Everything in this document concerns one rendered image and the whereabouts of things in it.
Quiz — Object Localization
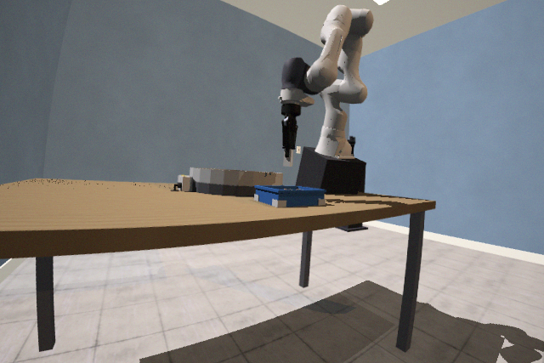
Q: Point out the blue plastic crate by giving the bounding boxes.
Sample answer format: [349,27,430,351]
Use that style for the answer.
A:
[254,185,326,207]

